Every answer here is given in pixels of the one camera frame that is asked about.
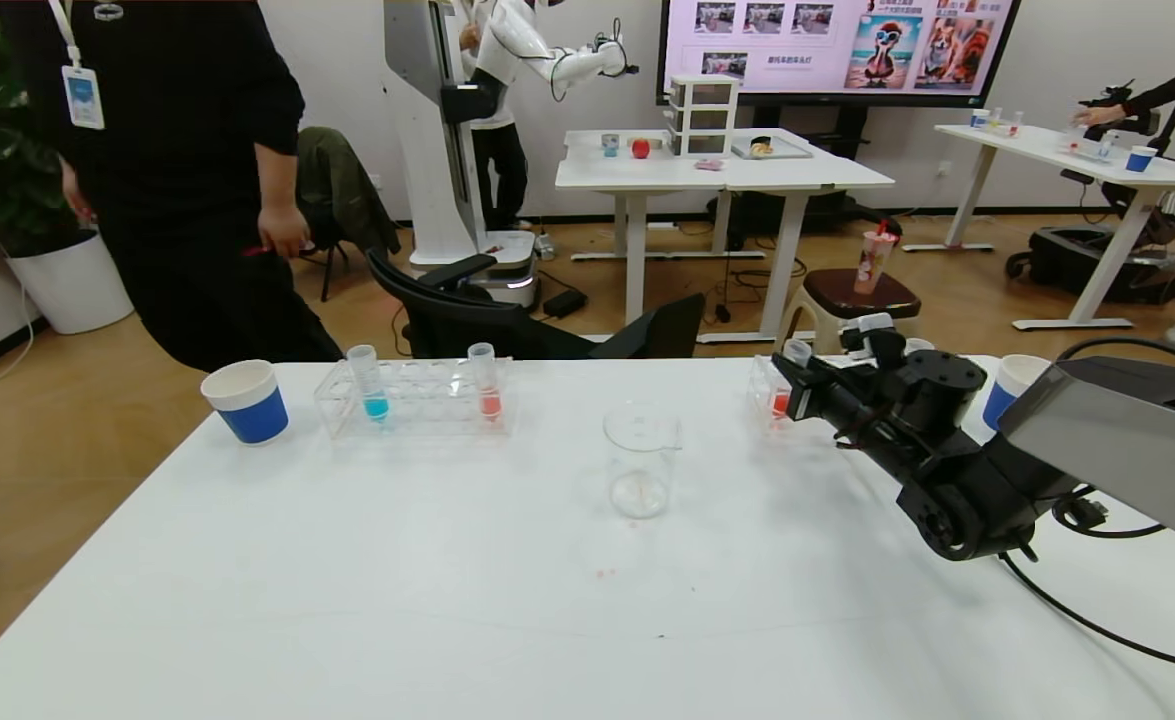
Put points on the large wall display screen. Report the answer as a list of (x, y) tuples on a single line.
[(797, 40)]

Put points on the grey tray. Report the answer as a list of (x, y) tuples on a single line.
[(787, 152)]

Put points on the person in black clothes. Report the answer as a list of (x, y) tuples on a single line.
[(177, 150)]

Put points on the pink drink cup with straw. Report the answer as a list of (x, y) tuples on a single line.
[(872, 262)]

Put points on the red pigment test tube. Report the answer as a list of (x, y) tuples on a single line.
[(487, 395), (780, 403)]

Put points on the brown bread piece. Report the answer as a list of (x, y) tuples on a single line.
[(761, 146)]

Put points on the brown top stool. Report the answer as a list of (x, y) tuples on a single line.
[(837, 295)]

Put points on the blue white paper cup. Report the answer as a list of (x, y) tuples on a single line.
[(252, 415), (1007, 385)]

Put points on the white plant pot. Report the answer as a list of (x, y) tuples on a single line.
[(72, 290)]

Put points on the pink small object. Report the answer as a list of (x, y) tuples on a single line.
[(709, 164)]

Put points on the plastic drawer organizer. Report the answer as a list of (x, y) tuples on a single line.
[(702, 115)]

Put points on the operator with dark sleeve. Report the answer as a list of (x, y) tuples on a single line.
[(1162, 98)]

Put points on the black power adapter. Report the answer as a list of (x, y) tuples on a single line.
[(565, 303)]

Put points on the black office chair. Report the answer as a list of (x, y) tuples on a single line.
[(467, 325)]

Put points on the white double desk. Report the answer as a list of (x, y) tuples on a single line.
[(747, 178)]

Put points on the olive green jacket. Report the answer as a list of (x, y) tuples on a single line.
[(347, 190)]

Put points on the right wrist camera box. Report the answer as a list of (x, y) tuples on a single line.
[(867, 323)]

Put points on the white humanoid robot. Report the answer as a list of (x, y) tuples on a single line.
[(427, 120)]

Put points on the black display stand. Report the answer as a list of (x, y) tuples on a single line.
[(852, 125)]

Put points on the black four-leg chair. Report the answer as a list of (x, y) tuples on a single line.
[(327, 265)]

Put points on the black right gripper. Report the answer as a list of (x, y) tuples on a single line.
[(793, 390)]

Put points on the clear glass beaker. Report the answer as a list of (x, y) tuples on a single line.
[(639, 470)]

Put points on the small blue paper cup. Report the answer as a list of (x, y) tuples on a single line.
[(1141, 160)]

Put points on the blue pigment test tube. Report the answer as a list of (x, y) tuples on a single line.
[(372, 395)]

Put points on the clear acrylic test tube rack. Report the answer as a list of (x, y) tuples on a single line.
[(427, 405), (759, 390)]

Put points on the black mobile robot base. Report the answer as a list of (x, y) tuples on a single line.
[(1067, 260)]

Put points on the white ID badge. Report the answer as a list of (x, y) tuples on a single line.
[(83, 97)]

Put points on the red apple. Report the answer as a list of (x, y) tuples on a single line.
[(640, 149)]

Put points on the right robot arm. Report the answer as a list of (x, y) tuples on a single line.
[(1107, 430)]

